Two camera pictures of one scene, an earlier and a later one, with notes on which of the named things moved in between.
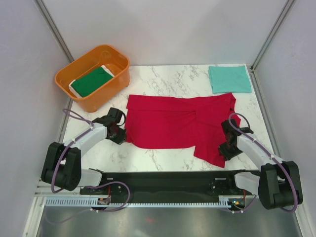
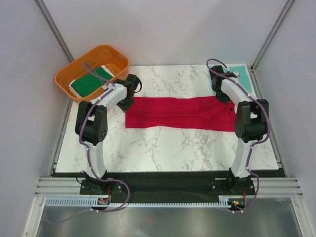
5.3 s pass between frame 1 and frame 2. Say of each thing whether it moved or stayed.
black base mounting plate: stayed
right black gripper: moved
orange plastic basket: stayed
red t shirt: moved
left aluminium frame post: stayed
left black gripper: moved
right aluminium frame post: stayed
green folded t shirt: stayed
